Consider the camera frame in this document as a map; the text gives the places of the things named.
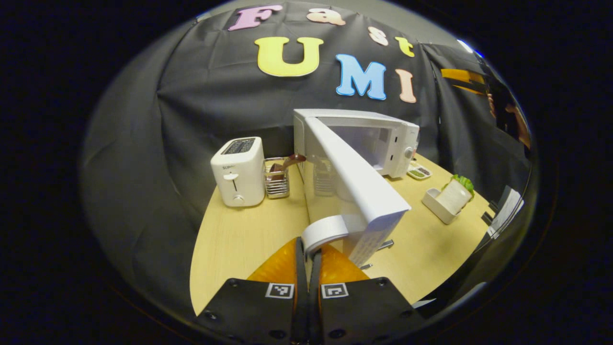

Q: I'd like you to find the white microwave oven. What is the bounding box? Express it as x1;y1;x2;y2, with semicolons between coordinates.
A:
293;108;421;268

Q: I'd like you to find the white toaster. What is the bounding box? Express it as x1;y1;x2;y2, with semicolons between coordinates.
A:
210;137;266;208

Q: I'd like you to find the grey panel with black edge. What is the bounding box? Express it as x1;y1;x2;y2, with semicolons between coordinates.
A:
481;185;525;241

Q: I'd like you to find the brown wooden spoon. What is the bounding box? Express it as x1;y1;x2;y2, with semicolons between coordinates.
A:
270;154;307;182

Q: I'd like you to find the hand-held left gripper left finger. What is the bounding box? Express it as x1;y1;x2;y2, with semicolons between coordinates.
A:
196;236;308;345

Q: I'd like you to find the white rectangular tray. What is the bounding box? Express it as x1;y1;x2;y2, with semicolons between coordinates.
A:
421;187;472;225

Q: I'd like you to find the white divided dish of beans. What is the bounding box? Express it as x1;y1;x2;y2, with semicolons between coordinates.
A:
407;162;432;181

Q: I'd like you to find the sandwich with lettuce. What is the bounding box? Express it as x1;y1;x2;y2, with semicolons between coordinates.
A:
437;174;476;215

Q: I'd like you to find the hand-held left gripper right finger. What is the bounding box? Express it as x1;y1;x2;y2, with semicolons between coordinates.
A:
308;243;425;345

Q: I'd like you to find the black backdrop cloth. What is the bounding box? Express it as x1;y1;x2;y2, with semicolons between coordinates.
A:
79;0;533;310

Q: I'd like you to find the metal wire basket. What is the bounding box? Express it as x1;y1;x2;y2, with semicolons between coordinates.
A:
263;157;292;200

